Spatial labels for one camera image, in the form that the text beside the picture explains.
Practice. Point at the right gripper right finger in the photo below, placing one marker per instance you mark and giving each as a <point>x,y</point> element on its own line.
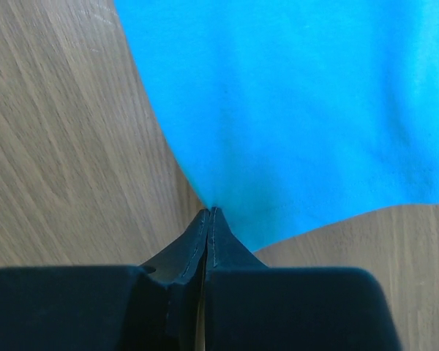
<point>250,306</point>

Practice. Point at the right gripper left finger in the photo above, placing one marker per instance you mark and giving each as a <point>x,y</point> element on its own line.
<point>152,306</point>

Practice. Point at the turquoise t-shirt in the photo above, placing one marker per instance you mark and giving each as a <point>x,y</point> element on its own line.
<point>292,115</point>

